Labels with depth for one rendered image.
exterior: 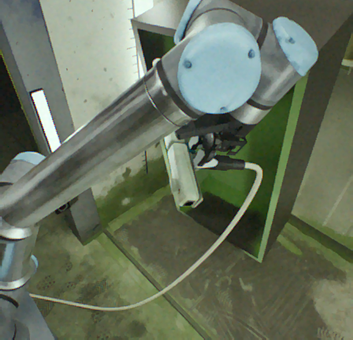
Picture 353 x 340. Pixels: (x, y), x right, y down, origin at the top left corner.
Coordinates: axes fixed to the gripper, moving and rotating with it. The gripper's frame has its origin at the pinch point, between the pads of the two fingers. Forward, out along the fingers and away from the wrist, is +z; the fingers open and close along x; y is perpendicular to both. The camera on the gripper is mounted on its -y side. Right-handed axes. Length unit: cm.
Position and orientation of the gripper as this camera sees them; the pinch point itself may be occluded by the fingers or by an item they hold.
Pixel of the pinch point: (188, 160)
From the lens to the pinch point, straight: 69.8
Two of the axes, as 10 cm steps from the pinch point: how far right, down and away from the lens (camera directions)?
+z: -3.8, 5.1, 7.7
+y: 9.1, 0.6, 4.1
